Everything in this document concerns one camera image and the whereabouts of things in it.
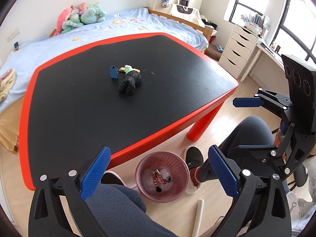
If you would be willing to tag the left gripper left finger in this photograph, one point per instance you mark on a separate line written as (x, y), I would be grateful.
(47, 216)

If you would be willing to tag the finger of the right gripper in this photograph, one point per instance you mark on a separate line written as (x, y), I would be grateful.
(267, 101)
(280, 158)

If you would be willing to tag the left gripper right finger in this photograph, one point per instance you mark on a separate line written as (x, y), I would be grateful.
(261, 201)

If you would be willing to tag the red paper carton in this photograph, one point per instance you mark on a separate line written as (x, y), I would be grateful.
(161, 177)

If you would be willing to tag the green white wrapper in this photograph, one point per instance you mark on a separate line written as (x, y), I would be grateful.
(128, 68)

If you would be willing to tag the wooden clothespin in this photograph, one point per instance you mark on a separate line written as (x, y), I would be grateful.
(122, 70)

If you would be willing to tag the small blue box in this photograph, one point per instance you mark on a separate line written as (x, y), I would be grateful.
(114, 72)

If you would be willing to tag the pink trash bin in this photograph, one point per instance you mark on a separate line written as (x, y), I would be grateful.
(174, 164)

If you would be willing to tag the white tube on floor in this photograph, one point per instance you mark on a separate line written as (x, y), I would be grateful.
(198, 218)

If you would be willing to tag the black shoe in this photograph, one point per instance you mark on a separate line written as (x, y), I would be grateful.
(194, 160)

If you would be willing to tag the white drawer cabinet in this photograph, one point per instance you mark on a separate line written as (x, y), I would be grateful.
(238, 50)

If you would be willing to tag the white tote bag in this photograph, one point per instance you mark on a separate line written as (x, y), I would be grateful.
(189, 14)

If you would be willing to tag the red black table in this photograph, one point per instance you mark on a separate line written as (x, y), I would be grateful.
(72, 107)

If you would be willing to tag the folded towels stack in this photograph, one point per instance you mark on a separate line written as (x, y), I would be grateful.
(7, 82)

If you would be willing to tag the bed with blue sheet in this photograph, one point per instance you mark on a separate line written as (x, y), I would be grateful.
(35, 53)

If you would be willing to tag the plush toys pile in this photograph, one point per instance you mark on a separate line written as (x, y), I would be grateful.
(75, 17)

